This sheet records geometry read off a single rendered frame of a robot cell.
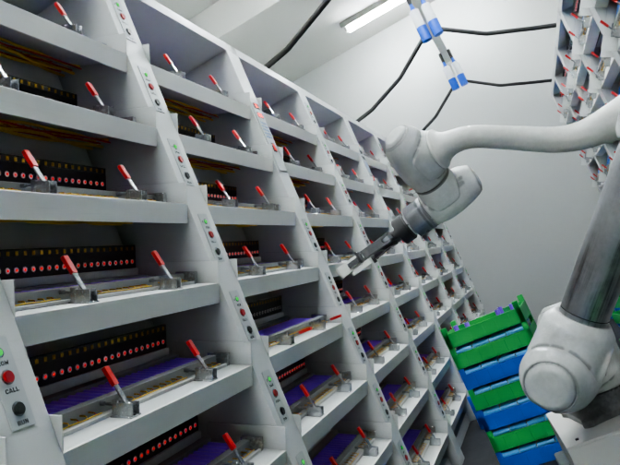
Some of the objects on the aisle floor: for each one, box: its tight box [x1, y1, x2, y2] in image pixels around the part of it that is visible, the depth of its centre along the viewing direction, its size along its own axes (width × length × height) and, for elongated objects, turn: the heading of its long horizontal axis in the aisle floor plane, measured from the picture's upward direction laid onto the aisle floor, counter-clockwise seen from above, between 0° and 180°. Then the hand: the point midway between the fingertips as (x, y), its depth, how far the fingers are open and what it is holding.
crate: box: [495, 442, 562, 465], centre depth 239 cm, size 30×20×8 cm
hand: (351, 268), depth 177 cm, fingers open, 11 cm apart
